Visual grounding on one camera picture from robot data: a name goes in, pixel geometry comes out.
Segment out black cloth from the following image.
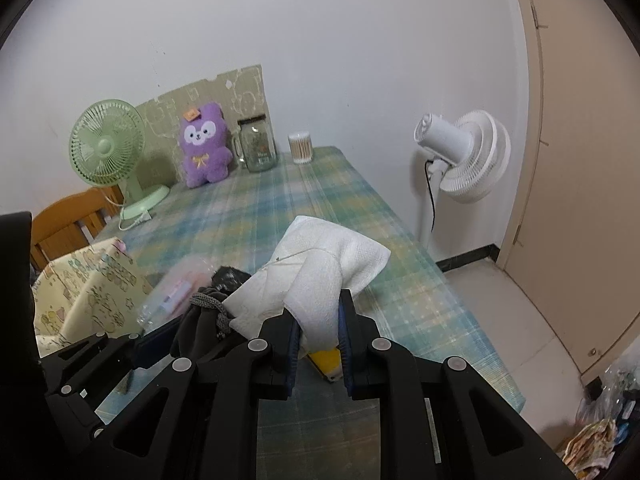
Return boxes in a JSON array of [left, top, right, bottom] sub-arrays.
[[170, 266, 250, 362]]

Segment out clear plastic tube pack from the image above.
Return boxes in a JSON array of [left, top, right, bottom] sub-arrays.
[[137, 255, 216, 334]]

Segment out white towel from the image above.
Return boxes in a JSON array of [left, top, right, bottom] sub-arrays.
[[224, 216, 390, 353]]

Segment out plaid tablecloth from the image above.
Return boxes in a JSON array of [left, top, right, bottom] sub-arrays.
[[122, 148, 525, 479]]

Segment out yellow cartoon fabric storage box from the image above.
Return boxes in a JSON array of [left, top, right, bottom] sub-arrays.
[[32, 237, 152, 356]]

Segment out clutter bags on floor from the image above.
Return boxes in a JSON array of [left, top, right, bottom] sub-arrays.
[[559, 352, 639, 479]]

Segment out cotton swab container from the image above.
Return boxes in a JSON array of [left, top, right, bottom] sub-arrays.
[[288, 131, 314, 164]]

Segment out glass jar with lid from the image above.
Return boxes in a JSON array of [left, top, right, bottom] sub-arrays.
[[239, 114, 278, 172]]

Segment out beige door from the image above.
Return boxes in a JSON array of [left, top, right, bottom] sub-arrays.
[[499, 0, 639, 382]]

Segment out wooden chair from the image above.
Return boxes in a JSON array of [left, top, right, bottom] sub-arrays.
[[30, 185, 124, 271]]

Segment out purple plush bear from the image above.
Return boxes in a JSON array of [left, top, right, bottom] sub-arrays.
[[179, 102, 233, 188]]

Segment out white standing fan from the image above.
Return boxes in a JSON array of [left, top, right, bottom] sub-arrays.
[[413, 110, 512, 226]]

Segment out patterned cardboard panel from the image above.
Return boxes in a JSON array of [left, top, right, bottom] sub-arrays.
[[136, 65, 269, 188]]

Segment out green desk fan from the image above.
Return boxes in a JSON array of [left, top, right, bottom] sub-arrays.
[[68, 99, 169, 231]]

